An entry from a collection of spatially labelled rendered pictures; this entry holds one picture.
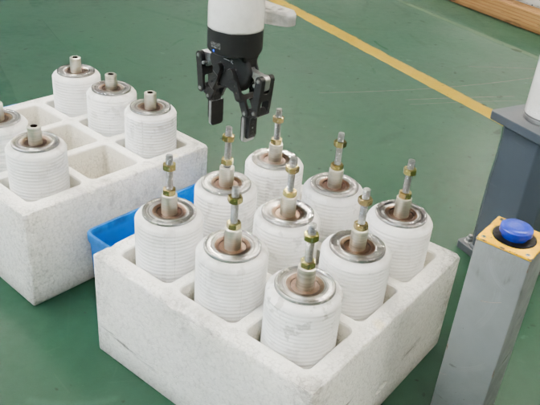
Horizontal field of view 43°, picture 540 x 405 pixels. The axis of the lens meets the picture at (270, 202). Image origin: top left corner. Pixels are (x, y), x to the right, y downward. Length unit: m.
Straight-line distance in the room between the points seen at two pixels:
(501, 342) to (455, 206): 0.70
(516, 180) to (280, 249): 0.53
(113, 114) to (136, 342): 0.50
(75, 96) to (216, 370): 0.72
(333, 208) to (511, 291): 0.29
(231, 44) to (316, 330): 0.38
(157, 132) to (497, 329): 0.68
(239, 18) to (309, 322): 0.39
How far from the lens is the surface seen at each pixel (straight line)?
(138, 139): 1.26
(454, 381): 1.00
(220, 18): 0.90
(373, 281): 0.90
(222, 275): 0.86
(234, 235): 0.86
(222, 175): 1.01
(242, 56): 0.91
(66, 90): 1.43
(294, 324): 0.81
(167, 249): 0.93
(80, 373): 1.08
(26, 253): 1.15
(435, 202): 1.59
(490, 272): 0.88
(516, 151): 1.30
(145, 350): 1.01
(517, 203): 1.32
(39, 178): 1.14
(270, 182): 1.08
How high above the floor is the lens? 0.75
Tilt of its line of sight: 30 degrees down
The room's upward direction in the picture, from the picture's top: 5 degrees clockwise
